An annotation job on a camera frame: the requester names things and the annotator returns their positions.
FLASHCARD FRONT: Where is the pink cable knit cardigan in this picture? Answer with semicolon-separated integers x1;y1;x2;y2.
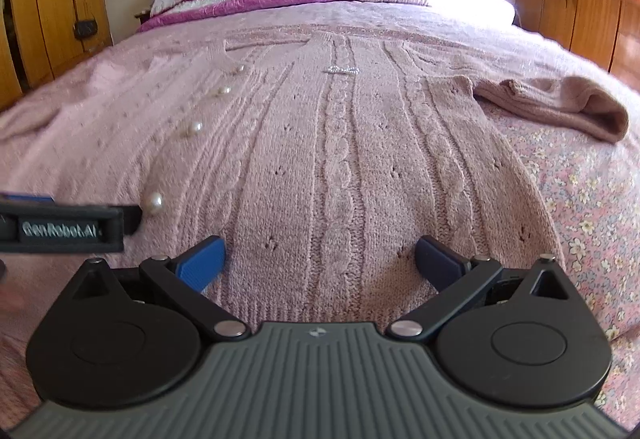
0;30;630;332

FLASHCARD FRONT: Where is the pink floral bedspread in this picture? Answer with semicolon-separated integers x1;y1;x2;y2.
0;0;640;433

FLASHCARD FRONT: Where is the small black hanging bag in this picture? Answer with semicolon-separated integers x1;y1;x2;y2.
73;19;99;40

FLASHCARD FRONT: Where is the wooden dresser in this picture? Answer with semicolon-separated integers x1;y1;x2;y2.
515;0;639;90

